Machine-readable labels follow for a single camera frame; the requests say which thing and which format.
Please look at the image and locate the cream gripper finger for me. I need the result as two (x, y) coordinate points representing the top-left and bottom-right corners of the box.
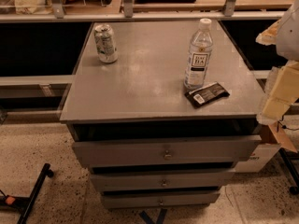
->
(255, 20), (280, 46)
(261, 61), (299, 121)

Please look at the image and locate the black rxbar chocolate wrapper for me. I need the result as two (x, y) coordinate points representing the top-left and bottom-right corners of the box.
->
(185, 82), (230, 108)

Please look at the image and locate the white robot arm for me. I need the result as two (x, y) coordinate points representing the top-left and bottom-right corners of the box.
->
(256, 0), (299, 125)

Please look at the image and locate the white green 7up can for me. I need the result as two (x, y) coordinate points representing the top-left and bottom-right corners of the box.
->
(93, 23), (118, 63)

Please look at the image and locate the cardboard box white side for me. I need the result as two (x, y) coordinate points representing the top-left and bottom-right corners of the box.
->
(234, 121), (299, 174)

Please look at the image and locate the clear tea bottle white cap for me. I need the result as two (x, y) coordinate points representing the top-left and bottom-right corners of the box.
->
(184, 18), (213, 90)

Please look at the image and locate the top grey drawer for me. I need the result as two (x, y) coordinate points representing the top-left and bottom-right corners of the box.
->
(72, 135), (262, 167)

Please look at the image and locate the grey drawer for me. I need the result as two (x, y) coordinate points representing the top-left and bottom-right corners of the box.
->
(91, 169), (235, 191)
(102, 190), (220, 209)
(72, 135), (262, 167)

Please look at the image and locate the black stand leg right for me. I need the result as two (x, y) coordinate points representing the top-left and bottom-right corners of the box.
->
(279, 148), (299, 195)

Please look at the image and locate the middle grey drawer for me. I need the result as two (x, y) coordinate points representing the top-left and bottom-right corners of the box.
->
(91, 169), (235, 191)

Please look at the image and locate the grey drawer cabinet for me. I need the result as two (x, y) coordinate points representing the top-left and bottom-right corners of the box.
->
(61, 21), (263, 199)

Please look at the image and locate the bottom grey drawer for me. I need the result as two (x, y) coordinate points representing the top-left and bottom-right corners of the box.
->
(102, 190), (220, 209)

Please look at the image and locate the black stand leg with wheel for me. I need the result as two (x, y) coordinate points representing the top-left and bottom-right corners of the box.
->
(0, 162), (55, 224)

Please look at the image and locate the metal rail frame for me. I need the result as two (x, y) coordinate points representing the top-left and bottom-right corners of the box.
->
(0, 0), (296, 23)

